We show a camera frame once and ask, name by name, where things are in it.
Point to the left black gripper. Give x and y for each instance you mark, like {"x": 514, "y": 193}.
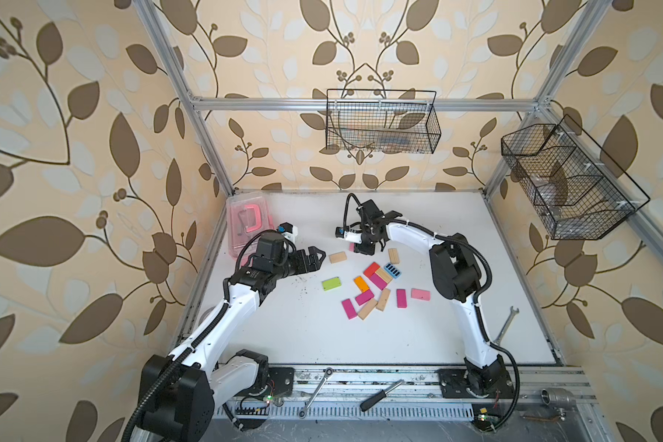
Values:
{"x": 312, "y": 264}

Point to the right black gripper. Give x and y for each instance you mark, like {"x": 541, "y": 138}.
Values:
{"x": 363, "y": 250}

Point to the green block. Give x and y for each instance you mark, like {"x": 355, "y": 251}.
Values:
{"x": 331, "y": 284}

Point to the magenta block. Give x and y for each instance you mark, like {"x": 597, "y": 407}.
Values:
{"x": 378, "y": 281}
{"x": 401, "y": 298}
{"x": 364, "y": 297}
{"x": 349, "y": 309}

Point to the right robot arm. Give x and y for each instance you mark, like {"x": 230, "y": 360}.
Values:
{"x": 460, "y": 274}

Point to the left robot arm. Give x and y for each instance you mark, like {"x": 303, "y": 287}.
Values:
{"x": 180, "y": 392}

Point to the red block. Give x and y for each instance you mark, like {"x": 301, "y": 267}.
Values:
{"x": 371, "y": 270}

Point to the blue striped block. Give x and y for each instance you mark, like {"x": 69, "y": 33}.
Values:
{"x": 392, "y": 270}

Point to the small natural wood block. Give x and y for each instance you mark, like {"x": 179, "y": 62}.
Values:
{"x": 383, "y": 274}

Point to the orange block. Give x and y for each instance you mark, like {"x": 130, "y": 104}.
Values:
{"x": 360, "y": 282}

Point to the natural wood block upright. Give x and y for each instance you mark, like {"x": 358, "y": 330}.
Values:
{"x": 383, "y": 299}

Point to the pink plastic storage box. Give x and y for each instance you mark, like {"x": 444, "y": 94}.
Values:
{"x": 247, "y": 215}

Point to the silver wrench on table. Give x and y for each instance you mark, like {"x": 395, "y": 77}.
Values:
{"x": 514, "y": 312}

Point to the metal pipe fitting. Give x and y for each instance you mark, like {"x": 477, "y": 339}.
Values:
{"x": 558, "y": 398}

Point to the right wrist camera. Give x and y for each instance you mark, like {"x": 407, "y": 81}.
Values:
{"x": 348, "y": 235}

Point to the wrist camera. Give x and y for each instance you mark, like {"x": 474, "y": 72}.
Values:
{"x": 288, "y": 231}
{"x": 348, "y": 235}

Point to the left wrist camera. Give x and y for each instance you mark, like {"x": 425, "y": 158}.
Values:
{"x": 288, "y": 231}

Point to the back black wire basket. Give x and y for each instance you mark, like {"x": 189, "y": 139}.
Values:
{"x": 382, "y": 120}

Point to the black wire basket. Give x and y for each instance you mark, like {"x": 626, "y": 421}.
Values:
{"x": 578, "y": 189}
{"x": 382, "y": 120}

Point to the silver wrench on rail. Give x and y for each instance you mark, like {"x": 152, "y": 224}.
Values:
{"x": 304, "y": 411}

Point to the black handled screwdriver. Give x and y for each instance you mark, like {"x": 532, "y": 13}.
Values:
{"x": 379, "y": 396}

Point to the right black wire basket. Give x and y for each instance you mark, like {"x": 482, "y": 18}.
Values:
{"x": 578, "y": 189}

